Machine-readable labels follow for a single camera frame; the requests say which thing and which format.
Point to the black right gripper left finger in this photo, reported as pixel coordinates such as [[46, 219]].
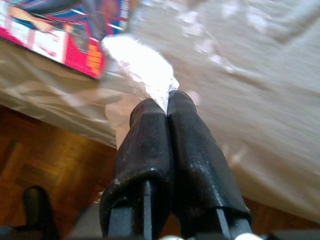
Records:
[[142, 150]]

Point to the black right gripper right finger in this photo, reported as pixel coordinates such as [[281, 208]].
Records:
[[197, 162]]

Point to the white cloth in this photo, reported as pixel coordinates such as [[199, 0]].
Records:
[[140, 65]]

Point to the colourful comic magazine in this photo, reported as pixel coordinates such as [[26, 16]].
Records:
[[62, 37]]

